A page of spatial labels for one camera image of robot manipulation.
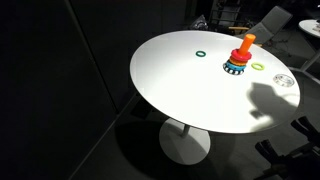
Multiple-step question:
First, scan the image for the clear plastic ring with beads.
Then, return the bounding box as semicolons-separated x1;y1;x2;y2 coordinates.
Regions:
272;73;296;88

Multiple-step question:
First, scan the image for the colourful stacked toy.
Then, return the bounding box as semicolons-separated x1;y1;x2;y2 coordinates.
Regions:
222;62;245;76

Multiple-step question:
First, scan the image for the dark chair with wooden armrest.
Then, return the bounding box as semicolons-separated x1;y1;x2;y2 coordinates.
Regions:
208;0;251;35

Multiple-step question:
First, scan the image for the grey lounge chair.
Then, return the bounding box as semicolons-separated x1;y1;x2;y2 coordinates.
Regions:
238;5;294;46

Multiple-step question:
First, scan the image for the white round side table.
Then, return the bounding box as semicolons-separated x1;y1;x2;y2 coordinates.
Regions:
288;18;320;84

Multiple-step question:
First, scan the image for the white table pedestal base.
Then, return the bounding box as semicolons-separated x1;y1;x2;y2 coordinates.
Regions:
158;118;212;166

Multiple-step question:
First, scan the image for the blue toy ring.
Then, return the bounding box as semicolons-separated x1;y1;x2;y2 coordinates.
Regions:
226;59;247;71

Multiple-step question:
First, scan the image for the orange toy ring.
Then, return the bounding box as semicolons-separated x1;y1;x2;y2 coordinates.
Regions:
228;56;249;66

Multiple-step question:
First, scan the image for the red toy ring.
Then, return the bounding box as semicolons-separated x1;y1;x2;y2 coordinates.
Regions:
230;48;253;63

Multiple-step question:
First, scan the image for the lime green toothed ring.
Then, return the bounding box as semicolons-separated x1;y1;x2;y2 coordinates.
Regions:
250;62;266;72

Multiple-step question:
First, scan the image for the orange stand post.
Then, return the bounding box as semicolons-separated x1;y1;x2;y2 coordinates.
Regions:
237;33;257;56

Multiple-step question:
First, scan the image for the black equipment frame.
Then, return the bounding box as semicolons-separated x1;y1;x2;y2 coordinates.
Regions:
254;115;320;180

